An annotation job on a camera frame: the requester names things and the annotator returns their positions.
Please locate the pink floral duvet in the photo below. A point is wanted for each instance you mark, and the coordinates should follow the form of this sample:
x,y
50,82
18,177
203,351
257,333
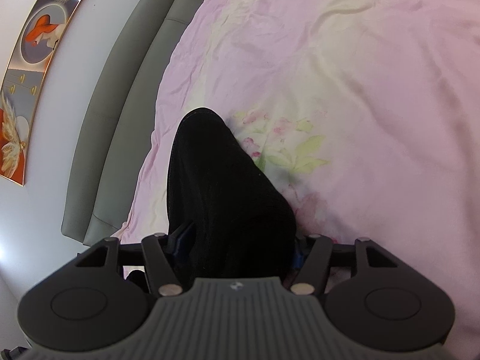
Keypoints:
x,y
364,114

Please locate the grey upholstered headboard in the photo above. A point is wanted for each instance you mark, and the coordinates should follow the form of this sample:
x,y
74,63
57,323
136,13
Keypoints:
x,y
115,136

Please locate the framed wall painting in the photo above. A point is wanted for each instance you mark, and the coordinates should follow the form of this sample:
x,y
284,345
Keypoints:
x,y
24,77

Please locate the black pants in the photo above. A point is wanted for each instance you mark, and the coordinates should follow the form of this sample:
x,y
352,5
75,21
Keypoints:
x,y
227,220

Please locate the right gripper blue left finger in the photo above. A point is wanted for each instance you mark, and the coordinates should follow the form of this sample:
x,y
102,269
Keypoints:
x,y
160,276

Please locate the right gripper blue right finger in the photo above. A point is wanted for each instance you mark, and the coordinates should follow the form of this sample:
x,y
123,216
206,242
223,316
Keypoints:
x,y
314,274

